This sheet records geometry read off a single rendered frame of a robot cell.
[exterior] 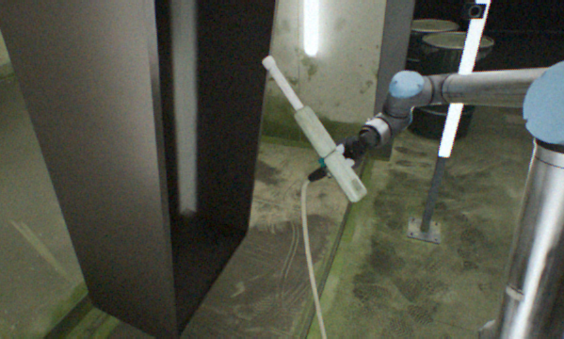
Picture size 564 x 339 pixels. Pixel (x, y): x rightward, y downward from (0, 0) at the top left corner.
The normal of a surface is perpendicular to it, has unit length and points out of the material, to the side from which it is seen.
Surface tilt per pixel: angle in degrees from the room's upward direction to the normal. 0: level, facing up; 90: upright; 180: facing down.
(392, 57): 90
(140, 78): 90
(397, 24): 90
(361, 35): 90
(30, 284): 57
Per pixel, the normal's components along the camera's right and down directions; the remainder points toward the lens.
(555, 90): -0.98, 0.01
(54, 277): 0.76, -0.31
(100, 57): -0.35, 0.52
